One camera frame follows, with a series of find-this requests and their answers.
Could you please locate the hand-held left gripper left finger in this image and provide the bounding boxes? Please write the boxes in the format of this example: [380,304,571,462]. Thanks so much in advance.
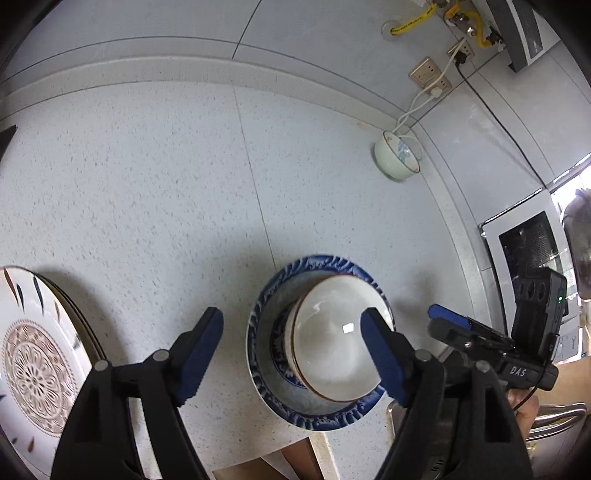
[51,307,225,480]

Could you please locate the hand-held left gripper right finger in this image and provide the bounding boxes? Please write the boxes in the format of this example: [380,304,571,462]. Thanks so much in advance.
[360,308,532,480]

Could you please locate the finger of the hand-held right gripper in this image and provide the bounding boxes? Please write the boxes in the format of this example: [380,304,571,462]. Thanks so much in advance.
[428,320,516,359]
[428,304,514,345]

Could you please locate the plain white bowl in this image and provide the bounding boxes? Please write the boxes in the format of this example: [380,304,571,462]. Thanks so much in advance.
[284,272,395,401]

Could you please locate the mandala pattern striped plate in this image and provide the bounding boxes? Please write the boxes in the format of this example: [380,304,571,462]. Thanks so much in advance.
[0,265,100,480]

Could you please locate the person's right hand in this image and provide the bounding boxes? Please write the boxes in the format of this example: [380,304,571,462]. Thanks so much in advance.
[508,390,540,433]

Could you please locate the white microwave oven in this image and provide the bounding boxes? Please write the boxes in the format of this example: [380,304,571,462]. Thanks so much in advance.
[478,187,583,365]

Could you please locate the steel pot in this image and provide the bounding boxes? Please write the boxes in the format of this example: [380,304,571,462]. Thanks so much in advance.
[560,187,591,301]

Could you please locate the steel faucet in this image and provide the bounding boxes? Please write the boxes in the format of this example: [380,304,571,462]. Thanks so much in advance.
[526,402,589,439]

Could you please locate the white bowl with blue print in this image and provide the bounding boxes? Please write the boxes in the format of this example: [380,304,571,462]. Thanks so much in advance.
[373,130,422,182]

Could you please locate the white water heater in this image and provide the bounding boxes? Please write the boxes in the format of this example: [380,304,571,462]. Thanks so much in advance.
[485,0,561,72]

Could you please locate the black gas stove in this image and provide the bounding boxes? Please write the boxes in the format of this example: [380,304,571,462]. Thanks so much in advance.
[0,124,17,158]

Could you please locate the black plug and cable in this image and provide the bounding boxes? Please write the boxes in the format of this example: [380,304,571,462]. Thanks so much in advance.
[455,54,549,189]

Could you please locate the white plug and cable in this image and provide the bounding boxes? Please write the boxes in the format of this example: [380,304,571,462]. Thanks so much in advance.
[394,87,443,140]

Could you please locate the beige double wall socket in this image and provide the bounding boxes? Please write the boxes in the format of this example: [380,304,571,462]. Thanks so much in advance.
[409,56,452,93]

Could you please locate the white wall socket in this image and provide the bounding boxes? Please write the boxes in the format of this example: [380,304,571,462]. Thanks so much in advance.
[447,39,475,64]

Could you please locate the yellow gas hose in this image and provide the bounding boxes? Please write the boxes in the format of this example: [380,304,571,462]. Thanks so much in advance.
[390,4,438,36]

